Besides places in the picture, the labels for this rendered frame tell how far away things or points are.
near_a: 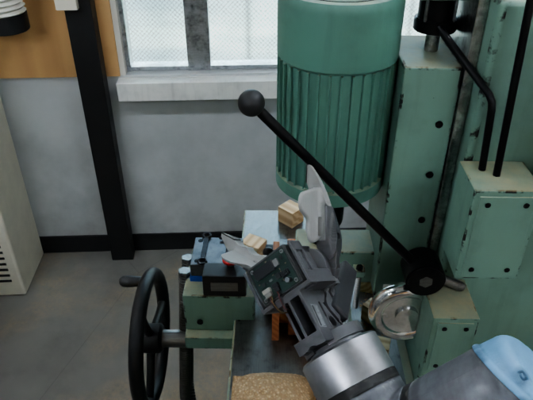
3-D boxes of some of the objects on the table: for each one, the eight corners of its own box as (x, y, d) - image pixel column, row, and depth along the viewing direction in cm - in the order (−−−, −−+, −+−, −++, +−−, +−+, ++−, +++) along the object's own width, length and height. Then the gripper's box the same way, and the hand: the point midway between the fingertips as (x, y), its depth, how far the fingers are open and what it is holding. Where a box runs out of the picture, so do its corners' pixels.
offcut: (278, 221, 137) (278, 206, 135) (289, 213, 140) (289, 199, 137) (292, 228, 134) (292, 213, 132) (303, 221, 137) (304, 206, 135)
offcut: (258, 260, 125) (258, 248, 123) (240, 254, 127) (239, 242, 125) (266, 251, 128) (266, 239, 126) (249, 244, 130) (249, 232, 128)
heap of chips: (232, 375, 99) (231, 361, 97) (314, 377, 99) (315, 363, 97) (228, 421, 92) (228, 406, 90) (316, 423, 91) (318, 408, 89)
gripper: (391, 303, 55) (296, 142, 63) (246, 394, 63) (177, 240, 70) (419, 299, 62) (331, 155, 70) (286, 381, 70) (220, 244, 78)
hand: (266, 200), depth 73 cm, fingers open, 14 cm apart
